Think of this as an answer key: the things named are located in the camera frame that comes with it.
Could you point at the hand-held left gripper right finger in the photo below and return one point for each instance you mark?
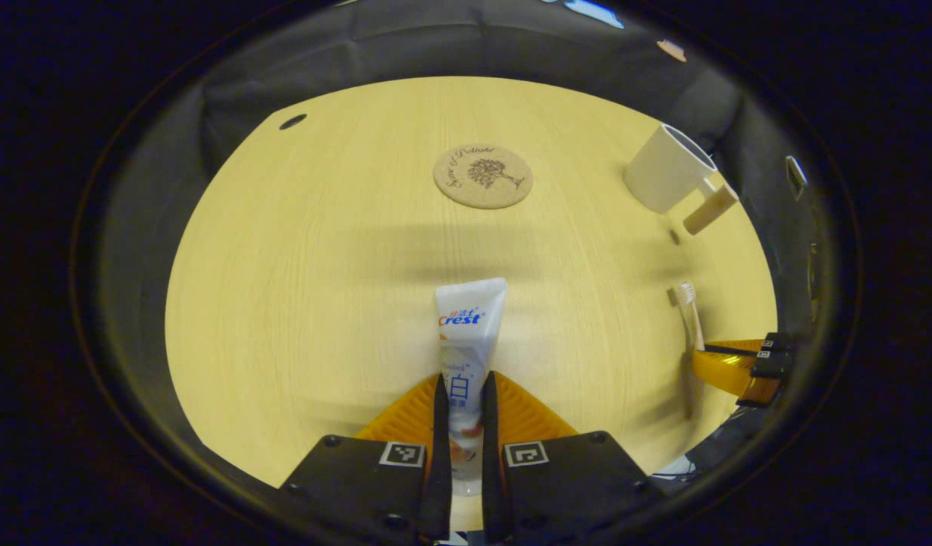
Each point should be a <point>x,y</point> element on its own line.
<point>490,455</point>

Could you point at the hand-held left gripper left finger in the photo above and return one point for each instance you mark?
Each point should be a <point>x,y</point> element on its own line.
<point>439,455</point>

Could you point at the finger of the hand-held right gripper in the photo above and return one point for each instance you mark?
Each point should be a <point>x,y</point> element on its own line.
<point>727,371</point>
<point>780,345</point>

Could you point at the white toothbrush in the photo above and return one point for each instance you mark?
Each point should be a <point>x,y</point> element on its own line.
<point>694,318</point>

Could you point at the white toothpaste tube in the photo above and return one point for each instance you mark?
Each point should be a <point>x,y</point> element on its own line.
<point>469,334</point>

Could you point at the round cork coaster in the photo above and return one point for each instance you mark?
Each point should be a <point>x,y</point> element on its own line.
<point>466,189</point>

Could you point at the ceiling light panel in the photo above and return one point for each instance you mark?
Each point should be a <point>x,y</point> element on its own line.
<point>594,12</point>

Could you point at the black backdrop cloth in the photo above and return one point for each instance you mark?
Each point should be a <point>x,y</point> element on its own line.
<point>435,45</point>

